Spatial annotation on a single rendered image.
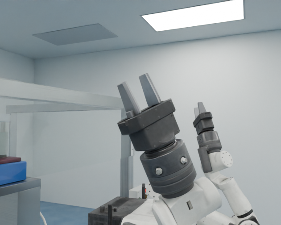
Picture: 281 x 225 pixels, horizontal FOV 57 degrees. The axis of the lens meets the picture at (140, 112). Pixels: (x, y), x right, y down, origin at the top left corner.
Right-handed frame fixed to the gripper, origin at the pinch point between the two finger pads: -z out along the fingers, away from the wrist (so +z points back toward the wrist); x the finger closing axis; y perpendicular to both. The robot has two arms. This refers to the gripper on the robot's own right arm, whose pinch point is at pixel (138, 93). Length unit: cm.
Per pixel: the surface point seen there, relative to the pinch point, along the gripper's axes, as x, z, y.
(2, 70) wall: 107, -121, -472
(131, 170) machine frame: 50, 44, -96
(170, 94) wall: 278, 31, -267
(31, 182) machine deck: -8, 18, -73
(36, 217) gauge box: -11, 31, -76
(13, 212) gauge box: -17, 24, -73
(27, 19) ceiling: 115, -135, -294
